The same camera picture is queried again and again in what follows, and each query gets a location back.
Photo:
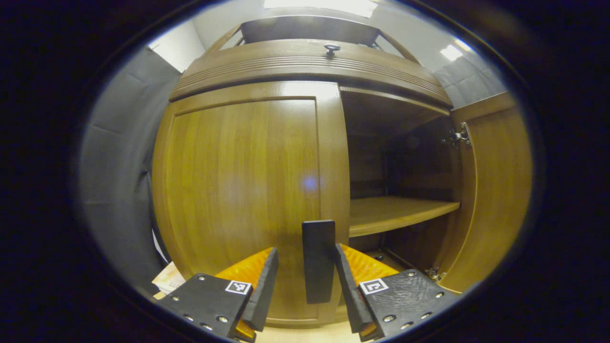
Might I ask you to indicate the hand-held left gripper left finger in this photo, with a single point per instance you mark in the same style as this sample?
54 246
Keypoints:
266 295

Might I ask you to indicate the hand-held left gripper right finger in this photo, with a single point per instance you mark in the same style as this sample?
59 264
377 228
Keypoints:
350 300

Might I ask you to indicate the wooden double-door shoe cabinet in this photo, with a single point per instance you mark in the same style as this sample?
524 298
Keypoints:
395 212

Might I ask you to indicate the wooden shoe cabinet door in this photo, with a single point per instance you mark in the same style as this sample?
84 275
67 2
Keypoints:
495 190
238 181

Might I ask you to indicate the stack of white books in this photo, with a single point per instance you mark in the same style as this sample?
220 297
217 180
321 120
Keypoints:
169 281

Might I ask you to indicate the black backdrop cloth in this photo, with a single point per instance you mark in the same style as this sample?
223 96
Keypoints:
114 166

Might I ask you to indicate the wooden drawer with black knob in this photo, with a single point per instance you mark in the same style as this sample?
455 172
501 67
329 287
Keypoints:
286 66

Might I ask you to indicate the small ceiling light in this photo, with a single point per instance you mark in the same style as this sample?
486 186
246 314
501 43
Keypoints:
452 51

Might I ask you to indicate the large rectangular ceiling light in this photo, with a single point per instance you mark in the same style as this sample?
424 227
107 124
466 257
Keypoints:
324 5

